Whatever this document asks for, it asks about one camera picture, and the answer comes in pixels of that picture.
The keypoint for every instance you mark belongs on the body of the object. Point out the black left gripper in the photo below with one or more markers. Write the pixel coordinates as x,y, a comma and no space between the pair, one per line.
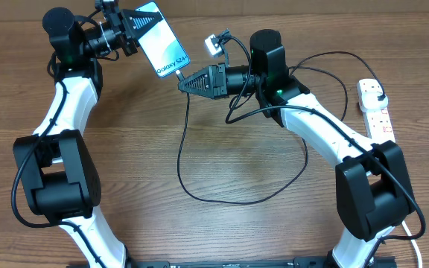
127,42

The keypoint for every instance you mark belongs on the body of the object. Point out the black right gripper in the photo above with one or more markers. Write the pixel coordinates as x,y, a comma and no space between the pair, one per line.
214,80

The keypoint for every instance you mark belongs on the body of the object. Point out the Samsung Galaxy smartphone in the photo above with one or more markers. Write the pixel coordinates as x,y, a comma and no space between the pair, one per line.
163,50

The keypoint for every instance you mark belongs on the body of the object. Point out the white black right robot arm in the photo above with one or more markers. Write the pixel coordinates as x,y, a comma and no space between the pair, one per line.
373,188

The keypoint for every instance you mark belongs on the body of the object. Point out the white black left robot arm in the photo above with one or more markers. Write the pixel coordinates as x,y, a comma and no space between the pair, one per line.
55,169

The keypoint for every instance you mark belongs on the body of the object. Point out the white charger plug adapter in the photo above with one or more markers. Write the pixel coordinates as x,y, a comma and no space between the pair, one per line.
370,102

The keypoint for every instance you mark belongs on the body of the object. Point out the white power strip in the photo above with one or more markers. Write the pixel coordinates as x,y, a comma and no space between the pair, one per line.
378,124

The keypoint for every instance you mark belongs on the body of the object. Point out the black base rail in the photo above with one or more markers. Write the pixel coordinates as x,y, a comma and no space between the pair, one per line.
233,264

